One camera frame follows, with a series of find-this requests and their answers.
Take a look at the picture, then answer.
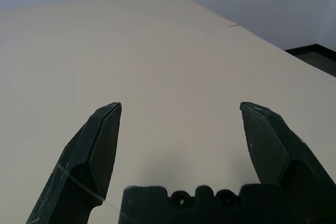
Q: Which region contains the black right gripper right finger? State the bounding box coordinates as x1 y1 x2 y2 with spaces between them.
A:
239 101 336 224

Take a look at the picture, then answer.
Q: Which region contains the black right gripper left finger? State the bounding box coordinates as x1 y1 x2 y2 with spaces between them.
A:
26 102 122 224

